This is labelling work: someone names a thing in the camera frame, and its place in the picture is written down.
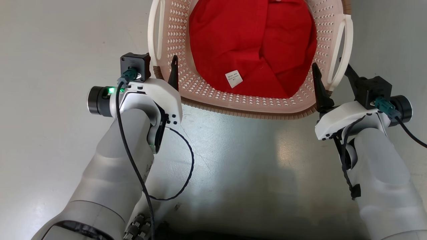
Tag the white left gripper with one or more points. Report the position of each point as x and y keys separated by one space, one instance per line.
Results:
x=160 y=93

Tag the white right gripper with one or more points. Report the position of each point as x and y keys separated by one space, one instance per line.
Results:
x=340 y=118

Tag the pink perforated plastic laundry basket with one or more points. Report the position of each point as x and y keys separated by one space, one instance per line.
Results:
x=206 y=90

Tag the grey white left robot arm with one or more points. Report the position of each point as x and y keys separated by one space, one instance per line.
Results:
x=113 y=160

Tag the red garment with white label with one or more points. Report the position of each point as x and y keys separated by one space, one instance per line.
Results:
x=247 y=43

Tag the dark robot waist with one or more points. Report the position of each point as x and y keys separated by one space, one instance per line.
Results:
x=140 y=226

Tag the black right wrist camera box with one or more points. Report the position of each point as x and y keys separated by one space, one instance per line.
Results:
x=373 y=88

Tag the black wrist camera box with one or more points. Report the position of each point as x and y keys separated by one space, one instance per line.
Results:
x=373 y=88
x=135 y=61

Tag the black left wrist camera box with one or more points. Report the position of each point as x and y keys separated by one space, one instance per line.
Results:
x=135 y=61

